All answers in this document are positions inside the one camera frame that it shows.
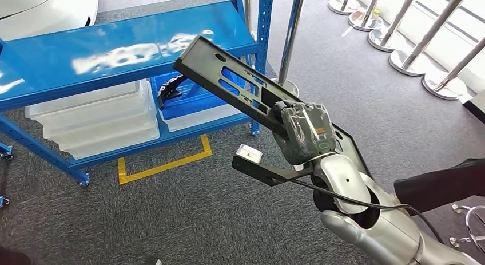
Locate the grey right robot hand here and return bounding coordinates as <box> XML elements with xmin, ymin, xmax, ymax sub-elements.
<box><xmin>272</xmin><ymin>100</ymin><xmax>337</xmax><ymax>166</ymax></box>

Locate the black plastic licence plate bracket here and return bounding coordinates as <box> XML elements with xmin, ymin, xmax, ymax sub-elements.
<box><xmin>173</xmin><ymin>35</ymin><xmax>374</xmax><ymax>181</ymax></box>

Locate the black plastic part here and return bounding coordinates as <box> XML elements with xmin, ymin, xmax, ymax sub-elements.
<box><xmin>156</xmin><ymin>74</ymin><xmax>190</xmax><ymax>111</ymax></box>

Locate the white translucent plastic bin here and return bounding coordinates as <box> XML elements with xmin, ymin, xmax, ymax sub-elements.
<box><xmin>38</xmin><ymin>104</ymin><xmax>159</xmax><ymax>143</ymax></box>
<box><xmin>157</xmin><ymin>103</ymin><xmax>245</xmax><ymax>133</ymax></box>
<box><xmin>24</xmin><ymin>79</ymin><xmax>152</xmax><ymax>122</ymax></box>
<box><xmin>57</xmin><ymin>122</ymin><xmax>161</xmax><ymax>160</ymax></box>

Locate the person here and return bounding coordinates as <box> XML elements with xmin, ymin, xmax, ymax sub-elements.
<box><xmin>393</xmin><ymin>157</ymin><xmax>485</xmax><ymax>217</ymax></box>

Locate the white car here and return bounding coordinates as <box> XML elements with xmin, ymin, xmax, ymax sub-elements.
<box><xmin>0</xmin><ymin>0</ymin><xmax>100</xmax><ymax>41</ymax></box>

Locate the pale wrist camera on bracket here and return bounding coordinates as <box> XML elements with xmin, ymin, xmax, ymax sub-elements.
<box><xmin>232</xmin><ymin>144</ymin><xmax>315</xmax><ymax>187</ymax></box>

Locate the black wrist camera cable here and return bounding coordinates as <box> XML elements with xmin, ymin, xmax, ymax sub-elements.
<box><xmin>292</xmin><ymin>179</ymin><xmax>444</xmax><ymax>243</ymax></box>

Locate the chrome stanchion post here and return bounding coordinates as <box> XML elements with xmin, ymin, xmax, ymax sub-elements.
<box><xmin>348</xmin><ymin>0</ymin><xmax>384</xmax><ymax>32</ymax></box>
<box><xmin>422</xmin><ymin>37</ymin><xmax>485</xmax><ymax>101</ymax></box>
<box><xmin>389</xmin><ymin>0</ymin><xmax>472</xmax><ymax>78</ymax></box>
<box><xmin>328</xmin><ymin>0</ymin><xmax>363</xmax><ymax>16</ymax></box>
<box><xmin>243</xmin><ymin>0</ymin><xmax>254</xmax><ymax>34</ymax></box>
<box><xmin>368</xmin><ymin>0</ymin><xmax>422</xmax><ymax>53</ymax></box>
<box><xmin>270</xmin><ymin>0</ymin><xmax>308</xmax><ymax>100</ymax></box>

